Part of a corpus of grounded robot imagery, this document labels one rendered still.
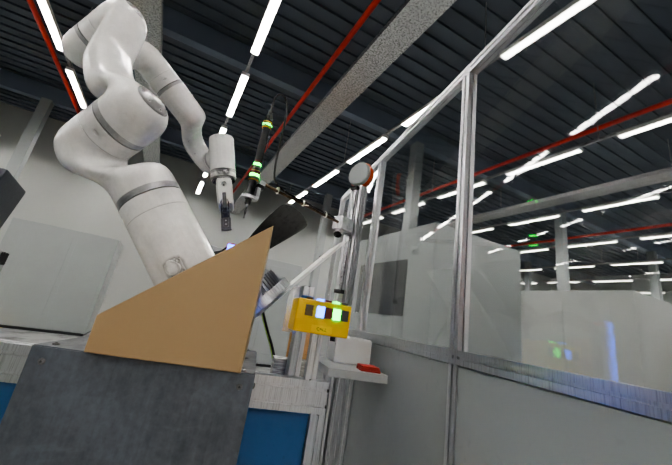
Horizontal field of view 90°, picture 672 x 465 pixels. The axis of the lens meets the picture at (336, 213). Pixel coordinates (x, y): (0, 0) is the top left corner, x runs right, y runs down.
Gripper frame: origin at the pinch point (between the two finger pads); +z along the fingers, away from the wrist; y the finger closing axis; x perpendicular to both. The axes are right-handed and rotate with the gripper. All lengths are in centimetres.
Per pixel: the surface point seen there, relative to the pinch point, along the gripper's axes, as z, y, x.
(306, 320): 33.0, -18.8, -20.0
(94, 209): -341, 1156, 435
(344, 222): -9, 53, -60
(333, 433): 81, 31, -36
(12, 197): -8, -11, 53
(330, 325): 35.3, -18.8, -26.7
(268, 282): 19.6, 22.4, -14.3
